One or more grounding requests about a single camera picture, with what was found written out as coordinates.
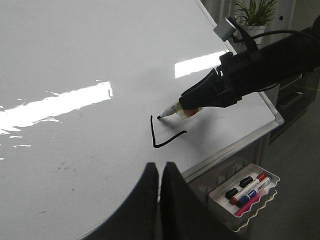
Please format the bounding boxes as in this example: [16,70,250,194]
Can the white marker tray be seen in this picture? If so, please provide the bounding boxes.
[208,163,280,234]

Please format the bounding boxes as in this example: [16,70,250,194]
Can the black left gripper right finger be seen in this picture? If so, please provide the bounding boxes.
[160,162,240,240]

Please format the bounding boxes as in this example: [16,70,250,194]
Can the white taped whiteboard marker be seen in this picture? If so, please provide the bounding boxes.
[157,102,203,120]

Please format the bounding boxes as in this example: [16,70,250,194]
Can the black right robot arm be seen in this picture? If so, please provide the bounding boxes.
[160,18,320,240]

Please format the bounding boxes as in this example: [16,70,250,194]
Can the large white whiteboard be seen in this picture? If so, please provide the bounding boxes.
[0,0,282,240]

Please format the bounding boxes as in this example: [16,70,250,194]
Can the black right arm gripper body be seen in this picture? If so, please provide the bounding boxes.
[216,49,268,108]

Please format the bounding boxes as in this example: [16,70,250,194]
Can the blue capped white marker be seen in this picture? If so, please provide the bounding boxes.
[236,176,272,207]

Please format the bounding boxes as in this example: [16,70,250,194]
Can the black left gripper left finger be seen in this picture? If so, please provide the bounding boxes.
[85,162,159,240]

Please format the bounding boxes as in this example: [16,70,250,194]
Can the pink highlighter pen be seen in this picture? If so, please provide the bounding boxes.
[234,195,260,217]

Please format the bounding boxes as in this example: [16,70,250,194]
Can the grey camera box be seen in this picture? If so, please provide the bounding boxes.
[213,17,237,42]

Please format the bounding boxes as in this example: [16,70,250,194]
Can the grey perforated metal panel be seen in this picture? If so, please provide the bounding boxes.
[188,139,263,202]

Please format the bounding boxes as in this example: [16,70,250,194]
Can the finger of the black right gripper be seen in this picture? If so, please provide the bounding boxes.
[178,69,224,110]

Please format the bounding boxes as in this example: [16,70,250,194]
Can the potted green plant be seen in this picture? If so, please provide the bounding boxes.
[231,0,277,34]

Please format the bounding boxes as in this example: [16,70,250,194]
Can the red capped white marker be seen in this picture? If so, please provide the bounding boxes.
[229,173,267,205]

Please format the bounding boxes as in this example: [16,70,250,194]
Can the black marker cap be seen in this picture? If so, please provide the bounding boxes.
[239,176,253,188]
[225,187,239,200]

